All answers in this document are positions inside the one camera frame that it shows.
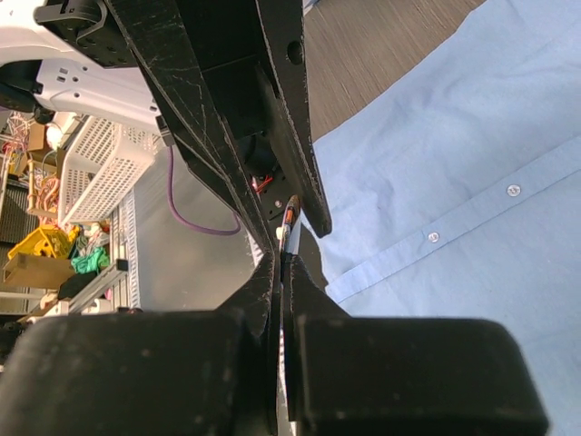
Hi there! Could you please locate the white basket outside enclosure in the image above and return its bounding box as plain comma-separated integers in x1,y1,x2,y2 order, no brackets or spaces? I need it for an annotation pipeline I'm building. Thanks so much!
57,116,158,227

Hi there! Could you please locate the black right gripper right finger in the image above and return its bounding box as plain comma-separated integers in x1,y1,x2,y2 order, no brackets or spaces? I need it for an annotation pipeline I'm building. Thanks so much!
283,254,548,435

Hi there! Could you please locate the white slotted cable duct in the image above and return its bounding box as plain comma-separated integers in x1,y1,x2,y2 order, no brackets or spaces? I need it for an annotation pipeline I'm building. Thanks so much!
116,188,141,308

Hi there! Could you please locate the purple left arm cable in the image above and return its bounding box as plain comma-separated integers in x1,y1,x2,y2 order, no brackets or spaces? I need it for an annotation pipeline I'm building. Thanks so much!
165,144,242,237

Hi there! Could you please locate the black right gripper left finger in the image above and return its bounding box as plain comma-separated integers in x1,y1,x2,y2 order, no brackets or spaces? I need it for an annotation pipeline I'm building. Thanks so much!
1,253,280,435

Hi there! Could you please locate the light blue button shirt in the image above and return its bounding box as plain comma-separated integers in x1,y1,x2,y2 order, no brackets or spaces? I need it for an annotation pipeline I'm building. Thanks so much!
315,1,580,435

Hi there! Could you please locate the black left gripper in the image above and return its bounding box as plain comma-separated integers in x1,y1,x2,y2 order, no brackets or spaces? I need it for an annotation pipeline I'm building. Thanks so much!
106,0,332,252

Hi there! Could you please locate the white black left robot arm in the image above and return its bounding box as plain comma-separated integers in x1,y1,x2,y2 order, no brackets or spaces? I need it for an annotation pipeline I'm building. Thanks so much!
1,1,332,247

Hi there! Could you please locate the cardboard box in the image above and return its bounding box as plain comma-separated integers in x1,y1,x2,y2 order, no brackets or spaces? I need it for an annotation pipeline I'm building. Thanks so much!
3,253,75,290

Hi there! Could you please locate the green cloth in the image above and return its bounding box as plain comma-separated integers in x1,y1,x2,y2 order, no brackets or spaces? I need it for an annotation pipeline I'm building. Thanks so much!
71,247,111,274

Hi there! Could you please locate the yellow plastic crate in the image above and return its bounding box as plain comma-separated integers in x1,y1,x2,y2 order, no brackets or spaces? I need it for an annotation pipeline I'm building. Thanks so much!
7,225,75,260

